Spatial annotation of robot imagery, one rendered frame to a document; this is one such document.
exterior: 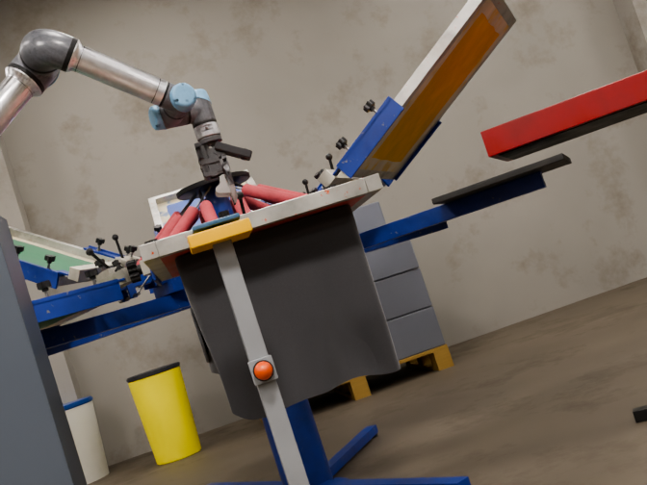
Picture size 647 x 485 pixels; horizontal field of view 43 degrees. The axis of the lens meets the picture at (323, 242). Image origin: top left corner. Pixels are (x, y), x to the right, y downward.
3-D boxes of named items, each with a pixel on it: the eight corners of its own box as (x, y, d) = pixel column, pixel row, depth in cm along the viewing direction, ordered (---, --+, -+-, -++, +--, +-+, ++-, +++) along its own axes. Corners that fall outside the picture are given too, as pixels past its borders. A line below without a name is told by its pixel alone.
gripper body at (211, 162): (205, 183, 251) (194, 146, 252) (232, 175, 253) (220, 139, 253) (205, 179, 244) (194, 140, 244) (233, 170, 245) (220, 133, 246)
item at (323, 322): (405, 370, 198) (350, 202, 200) (228, 431, 190) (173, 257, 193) (402, 369, 201) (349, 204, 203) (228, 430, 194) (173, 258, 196)
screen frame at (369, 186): (383, 188, 193) (378, 172, 193) (142, 262, 183) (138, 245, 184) (332, 228, 271) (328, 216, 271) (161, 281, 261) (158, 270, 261)
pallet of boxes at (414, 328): (419, 361, 639) (369, 208, 646) (453, 365, 555) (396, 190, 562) (258, 418, 614) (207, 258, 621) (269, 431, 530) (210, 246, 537)
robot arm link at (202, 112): (177, 99, 251) (202, 94, 255) (188, 132, 251) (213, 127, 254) (183, 89, 244) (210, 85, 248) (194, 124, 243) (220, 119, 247)
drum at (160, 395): (206, 450, 534) (178, 362, 537) (151, 471, 527) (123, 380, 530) (205, 444, 570) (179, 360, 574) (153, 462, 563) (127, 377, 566)
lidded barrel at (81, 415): (115, 466, 605) (92, 394, 608) (115, 474, 561) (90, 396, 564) (53, 489, 592) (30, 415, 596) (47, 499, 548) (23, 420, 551)
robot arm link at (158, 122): (153, 98, 236) (188, 91, 241) (144, 111, 246) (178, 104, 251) (161, 123, 236) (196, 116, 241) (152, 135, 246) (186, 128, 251)
